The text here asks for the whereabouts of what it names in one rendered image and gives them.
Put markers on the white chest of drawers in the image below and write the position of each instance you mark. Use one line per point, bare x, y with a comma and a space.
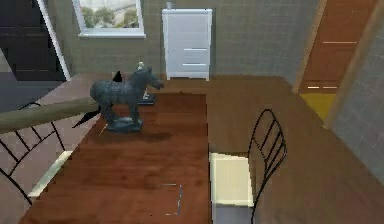
187, 43

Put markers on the dark grey horse statue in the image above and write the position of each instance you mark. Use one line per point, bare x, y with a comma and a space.
121, 95

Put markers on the brown wooden table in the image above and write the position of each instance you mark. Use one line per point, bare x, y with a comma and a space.
140, 166

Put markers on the small grey vase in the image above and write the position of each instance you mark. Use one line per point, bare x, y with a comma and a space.
169, 5

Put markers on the white framed window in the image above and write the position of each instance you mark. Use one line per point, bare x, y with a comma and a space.
108, 16

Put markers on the olive green cylinder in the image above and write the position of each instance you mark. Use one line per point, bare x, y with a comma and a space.
43, 114

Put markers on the brown wooden door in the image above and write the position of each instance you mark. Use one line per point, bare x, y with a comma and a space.
335, 43

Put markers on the black room door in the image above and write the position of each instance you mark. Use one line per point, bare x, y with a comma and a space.
26, 36

